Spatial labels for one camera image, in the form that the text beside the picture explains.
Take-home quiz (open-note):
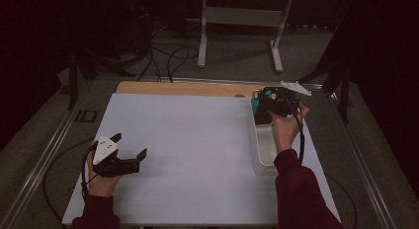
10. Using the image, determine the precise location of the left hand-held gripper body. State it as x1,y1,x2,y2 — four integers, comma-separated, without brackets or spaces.
92,134,141,179

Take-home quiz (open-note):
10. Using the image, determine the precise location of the person's right hand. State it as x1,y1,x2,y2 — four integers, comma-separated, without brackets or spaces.
268,101,311,154

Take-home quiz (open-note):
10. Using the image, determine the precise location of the black phone case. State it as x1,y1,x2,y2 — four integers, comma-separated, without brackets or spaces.
254,102,274,126

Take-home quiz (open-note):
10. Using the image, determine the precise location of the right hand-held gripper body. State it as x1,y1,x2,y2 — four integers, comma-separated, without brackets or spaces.
261,80,312,118

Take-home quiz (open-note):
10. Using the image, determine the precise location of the left hand-held gripper cable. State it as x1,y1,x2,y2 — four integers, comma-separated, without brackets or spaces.
42,138,100,225

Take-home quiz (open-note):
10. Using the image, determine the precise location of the person's left hand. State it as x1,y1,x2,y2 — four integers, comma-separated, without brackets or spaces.
86,141,123,198

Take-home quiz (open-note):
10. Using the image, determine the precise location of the white table mat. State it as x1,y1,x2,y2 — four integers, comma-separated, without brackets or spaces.
61,92,342,227

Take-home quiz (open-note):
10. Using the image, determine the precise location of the black floor cable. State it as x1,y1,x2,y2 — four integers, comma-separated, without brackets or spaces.
166,45,200,84
136,45,163,83

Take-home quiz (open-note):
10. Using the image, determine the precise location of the black tripod stand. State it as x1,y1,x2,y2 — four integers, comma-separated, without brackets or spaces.
63,40,137,112
286,11,352,124

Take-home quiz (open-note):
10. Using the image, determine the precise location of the white metal stand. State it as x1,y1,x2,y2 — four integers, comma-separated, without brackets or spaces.
197,0,295,74

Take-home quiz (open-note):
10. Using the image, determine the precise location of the right hand-held gripper cable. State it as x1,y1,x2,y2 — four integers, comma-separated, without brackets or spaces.
290,94,359,229

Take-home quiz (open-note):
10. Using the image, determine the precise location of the hand-held gripper cable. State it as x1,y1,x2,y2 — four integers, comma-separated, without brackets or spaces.
290,94,359,229
42,138,100,225

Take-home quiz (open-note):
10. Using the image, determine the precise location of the white plastic bin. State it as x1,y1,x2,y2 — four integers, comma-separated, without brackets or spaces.
248,96,293,177

